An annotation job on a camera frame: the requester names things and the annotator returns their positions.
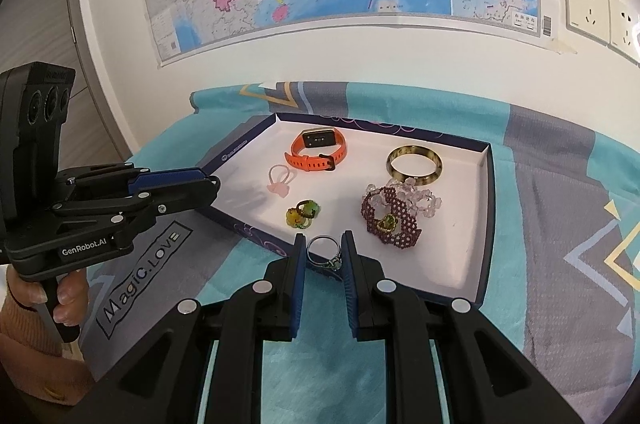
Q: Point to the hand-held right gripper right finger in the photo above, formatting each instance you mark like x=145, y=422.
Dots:
x=351, y=289

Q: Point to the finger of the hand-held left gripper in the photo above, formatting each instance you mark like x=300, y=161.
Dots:
x=185, y=196
x=165, y=179

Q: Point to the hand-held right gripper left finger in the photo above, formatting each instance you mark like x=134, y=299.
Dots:
x=298, y=289

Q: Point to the dark blue jewelry box tray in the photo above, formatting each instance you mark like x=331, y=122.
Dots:
x=450, y=229

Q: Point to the person's left forearm pink sleeve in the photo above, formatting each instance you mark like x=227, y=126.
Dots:
x=25, y=339

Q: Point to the person's left hand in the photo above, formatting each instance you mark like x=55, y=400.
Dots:
x=70, y=299

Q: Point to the tortoiseshell bangle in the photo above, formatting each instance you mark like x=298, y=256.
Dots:
x=415, y=180

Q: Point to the orange smart watch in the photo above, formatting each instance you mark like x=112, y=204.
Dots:
x=310, y=161

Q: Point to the grey door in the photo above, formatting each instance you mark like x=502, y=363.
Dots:
x=50, y=4

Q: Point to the white wall socket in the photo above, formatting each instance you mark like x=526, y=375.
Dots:
x=625, y=31
x=587, y=9

